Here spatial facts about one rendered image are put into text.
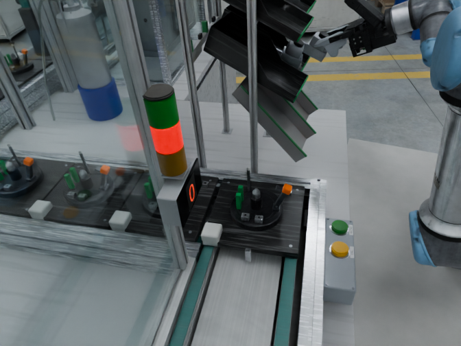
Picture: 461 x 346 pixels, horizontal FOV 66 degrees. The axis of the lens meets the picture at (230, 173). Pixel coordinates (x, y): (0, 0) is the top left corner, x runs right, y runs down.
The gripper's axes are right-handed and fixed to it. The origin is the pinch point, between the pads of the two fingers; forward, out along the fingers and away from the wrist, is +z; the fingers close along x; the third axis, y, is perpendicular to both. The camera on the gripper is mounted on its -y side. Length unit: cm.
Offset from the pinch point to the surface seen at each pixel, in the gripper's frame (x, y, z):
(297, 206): -38.7, 31.0, 6.1
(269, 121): -23.7, 11.5, 12.5
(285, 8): -11.6, -13.2, 1.6
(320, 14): 349, 51, 119
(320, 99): 194, 97, 90
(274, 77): -18.3, 1.5, 8.7
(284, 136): -23.4, 17.5, 10.3
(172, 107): -67, -13, 0
